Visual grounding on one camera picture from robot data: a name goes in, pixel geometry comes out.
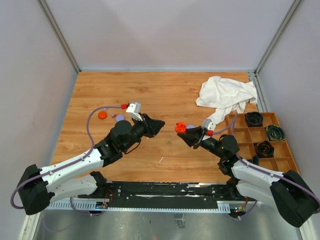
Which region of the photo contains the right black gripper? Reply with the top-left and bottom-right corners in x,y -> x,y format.
177,125 -> 225,159

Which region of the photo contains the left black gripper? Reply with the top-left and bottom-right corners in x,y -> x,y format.
122,112 -> 165,152

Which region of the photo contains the purple earbud charging case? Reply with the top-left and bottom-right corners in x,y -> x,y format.
186,124 -> 195,129

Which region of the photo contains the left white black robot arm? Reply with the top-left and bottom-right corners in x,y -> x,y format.
10,113 -> 166,216

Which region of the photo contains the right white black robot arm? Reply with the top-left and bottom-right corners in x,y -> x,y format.
177,126 -> 320,228

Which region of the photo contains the white crumpled cloth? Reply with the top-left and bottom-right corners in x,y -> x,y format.
195,76 -> 258,125

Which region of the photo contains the wooden compartment tray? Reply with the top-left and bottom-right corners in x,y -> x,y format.
218,112 -> 299,173

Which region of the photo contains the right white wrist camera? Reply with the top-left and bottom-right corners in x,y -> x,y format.
201,118 -> 216,137

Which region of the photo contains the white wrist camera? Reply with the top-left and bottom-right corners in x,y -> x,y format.
126,101 -> 143,121
201,118 -> 216,137

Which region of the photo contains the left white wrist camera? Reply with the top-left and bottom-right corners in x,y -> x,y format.
126,101 -> 143,121

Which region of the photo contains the black coiled cable top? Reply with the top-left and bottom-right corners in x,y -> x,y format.
244,111 -> 265,127

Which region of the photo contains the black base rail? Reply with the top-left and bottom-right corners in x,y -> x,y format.
77,181 -> 246,210

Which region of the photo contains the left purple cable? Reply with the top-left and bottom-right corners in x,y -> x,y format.
9,105 -> 126,230

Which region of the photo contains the black coiled cable middle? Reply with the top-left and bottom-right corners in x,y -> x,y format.
253,140 -> 275,159

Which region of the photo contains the blue yellow coiled cable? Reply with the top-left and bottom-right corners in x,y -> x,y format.
264,124 -> 286,142

